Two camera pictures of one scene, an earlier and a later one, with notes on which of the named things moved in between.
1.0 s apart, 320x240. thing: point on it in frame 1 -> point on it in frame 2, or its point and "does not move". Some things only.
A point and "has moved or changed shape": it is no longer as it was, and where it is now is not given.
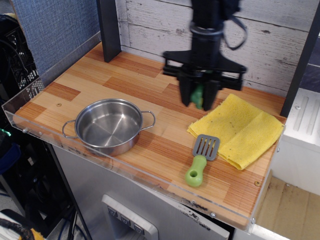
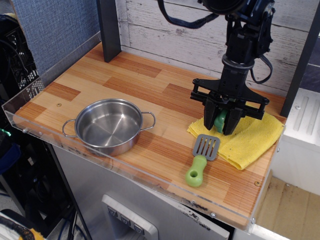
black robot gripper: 205,56 -> 231,87
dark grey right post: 308,47 does not move
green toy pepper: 197,96 has moved or changed shape
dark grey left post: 109,25 does not move
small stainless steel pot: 108,127 does not move
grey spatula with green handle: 204,147 does not move
